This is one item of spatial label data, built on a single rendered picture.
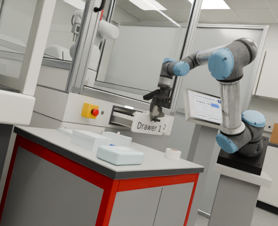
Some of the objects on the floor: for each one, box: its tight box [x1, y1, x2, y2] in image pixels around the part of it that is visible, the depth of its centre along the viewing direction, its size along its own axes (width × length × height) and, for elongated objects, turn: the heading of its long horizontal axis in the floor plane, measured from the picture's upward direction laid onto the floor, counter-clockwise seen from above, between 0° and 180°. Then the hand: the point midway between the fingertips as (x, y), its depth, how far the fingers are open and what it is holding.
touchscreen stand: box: [186, 124, 219, 226], centre depth 245 cm, size 50×45×102 cm
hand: (152, 119), depth 169 cm, fingers closed on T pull, 3 cm apart
